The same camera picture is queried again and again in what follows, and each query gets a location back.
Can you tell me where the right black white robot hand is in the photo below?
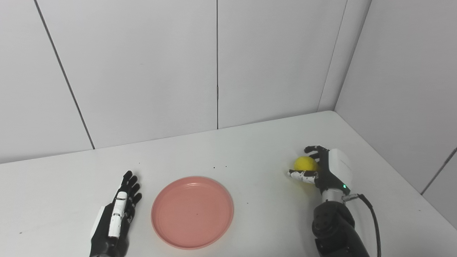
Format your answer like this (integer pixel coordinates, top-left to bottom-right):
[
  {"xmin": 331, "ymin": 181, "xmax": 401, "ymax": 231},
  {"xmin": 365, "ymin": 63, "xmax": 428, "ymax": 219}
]
[{"xmin": 287, "ymin": 145, "xmax": 353, "ymax": 196}]

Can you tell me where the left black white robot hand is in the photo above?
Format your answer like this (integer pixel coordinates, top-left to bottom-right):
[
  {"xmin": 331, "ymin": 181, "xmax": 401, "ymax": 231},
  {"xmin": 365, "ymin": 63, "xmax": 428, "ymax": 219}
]
[{"xmin": 90, "ymin": 171, "xmax": 142, "ymax": 257}]

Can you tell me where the yellow lemon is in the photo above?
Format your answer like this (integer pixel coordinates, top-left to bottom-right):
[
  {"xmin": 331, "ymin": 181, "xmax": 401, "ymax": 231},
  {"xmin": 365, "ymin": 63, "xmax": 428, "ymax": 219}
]
[{"xmin": 293, "ymin": 156, "xmax": 319, "ymax": 185}]

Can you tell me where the pink round plate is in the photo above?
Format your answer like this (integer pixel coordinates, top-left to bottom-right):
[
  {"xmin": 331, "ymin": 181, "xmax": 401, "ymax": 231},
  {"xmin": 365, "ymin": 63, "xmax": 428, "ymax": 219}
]
[{"xmin": 151, "ymin": 176, "xmax": 235, "ymax": 250}]

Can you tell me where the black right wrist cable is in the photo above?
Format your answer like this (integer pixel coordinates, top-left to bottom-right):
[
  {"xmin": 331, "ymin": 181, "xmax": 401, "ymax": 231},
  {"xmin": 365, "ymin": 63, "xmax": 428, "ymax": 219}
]
[{"xmin": 343, "ymin": 193, "xmax": 382, "ymax": 257}]

